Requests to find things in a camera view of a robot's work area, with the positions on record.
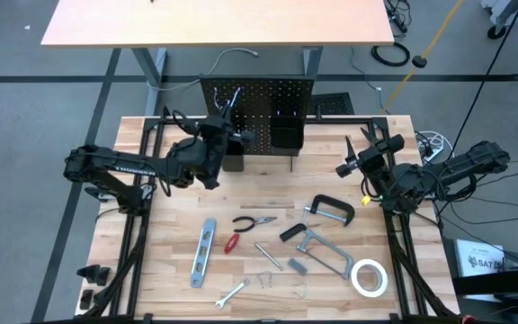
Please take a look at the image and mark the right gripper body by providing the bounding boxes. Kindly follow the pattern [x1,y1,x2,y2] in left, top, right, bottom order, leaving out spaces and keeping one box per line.
[335,134,406,182]

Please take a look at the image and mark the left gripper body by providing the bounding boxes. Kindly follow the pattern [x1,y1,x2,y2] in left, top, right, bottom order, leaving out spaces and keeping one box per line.
[197,115,258,190]

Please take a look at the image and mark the black-handled needle-nose pliers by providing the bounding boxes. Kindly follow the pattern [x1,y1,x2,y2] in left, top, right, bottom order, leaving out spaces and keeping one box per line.
[231,214,279,234]

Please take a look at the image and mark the red-handled screwdriver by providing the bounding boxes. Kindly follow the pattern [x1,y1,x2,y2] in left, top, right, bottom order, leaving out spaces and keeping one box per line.
[223,231,256,259]

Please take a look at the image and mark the grey spirit level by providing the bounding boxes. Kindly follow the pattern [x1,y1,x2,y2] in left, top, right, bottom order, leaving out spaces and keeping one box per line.
[189,217,219,290]

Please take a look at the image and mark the silver telescopic rod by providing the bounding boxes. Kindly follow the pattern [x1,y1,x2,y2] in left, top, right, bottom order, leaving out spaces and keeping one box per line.
[253,241,286,273]

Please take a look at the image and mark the small grey rectangular block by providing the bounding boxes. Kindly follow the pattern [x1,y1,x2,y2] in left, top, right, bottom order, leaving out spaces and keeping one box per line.
[286,256,309,277]

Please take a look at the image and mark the silver wire tool hook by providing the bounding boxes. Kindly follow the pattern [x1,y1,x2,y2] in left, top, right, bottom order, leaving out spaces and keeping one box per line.
[256,270,275,290]
[290,281,310,301]

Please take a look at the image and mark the silver combination wrench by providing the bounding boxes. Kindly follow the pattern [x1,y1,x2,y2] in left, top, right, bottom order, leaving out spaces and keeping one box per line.
[214,277,252,311]

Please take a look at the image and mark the tall narrow black bin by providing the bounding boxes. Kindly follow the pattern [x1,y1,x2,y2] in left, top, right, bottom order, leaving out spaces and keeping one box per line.
[221,134,246,174]

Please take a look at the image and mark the black perforated pegboard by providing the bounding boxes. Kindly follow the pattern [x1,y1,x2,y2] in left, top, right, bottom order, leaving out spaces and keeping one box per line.
[199,75,316,174]

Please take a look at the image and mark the black floor grate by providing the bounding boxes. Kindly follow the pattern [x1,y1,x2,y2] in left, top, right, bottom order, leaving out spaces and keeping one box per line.
[309,91,356,117]

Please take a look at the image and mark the black C-clamp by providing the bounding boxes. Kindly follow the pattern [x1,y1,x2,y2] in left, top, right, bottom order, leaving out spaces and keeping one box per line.
[302,193,357,228]

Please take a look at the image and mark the white power strip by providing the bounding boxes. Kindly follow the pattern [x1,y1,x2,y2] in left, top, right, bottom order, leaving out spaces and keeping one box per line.
[413,130,455,165]

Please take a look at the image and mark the light wooden desk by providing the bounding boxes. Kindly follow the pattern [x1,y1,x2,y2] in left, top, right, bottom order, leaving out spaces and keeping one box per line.
[40,0,397,116]

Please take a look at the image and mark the white tape roll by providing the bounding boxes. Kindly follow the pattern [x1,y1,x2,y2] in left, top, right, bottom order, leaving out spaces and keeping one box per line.
[349,257,390,300]

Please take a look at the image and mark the white printed box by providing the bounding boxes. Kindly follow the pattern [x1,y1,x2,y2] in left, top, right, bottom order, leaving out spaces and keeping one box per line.
[453,238,507,278]

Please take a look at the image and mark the grey cart with caster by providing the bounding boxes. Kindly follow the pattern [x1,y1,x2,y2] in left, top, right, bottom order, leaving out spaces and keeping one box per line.
[479,0,518,42]

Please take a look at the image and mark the black spare finger part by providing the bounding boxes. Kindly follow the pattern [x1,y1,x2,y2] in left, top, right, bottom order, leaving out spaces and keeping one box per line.
[76,264,102,285]
[95,266,112,288]
[78,288,95,311]

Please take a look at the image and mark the black cart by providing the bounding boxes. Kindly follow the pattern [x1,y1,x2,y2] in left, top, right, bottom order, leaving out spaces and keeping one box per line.
[451,253,518,319]

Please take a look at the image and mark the black aluminium table frame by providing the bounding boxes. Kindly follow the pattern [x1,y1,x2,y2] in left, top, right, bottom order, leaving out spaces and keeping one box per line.
[85,105,460,324]

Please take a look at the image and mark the grey cable with plug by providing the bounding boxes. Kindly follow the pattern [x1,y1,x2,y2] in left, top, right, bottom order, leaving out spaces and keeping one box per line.
[146,46,261,93]

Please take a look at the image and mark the coiled black cable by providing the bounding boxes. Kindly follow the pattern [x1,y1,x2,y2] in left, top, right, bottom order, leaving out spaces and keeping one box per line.
[370,40,412,69]

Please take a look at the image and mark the black-handled grey hacksaw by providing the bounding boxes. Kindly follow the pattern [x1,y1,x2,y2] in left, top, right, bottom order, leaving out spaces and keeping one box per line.
[278,222,356,282]

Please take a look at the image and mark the yellow strap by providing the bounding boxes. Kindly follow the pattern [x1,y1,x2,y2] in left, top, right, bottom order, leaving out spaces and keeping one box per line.
[379,0,468,116]

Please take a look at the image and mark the thin slanted black cable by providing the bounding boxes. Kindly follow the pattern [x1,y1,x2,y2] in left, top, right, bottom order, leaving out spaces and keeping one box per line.
[449,0,518,157]

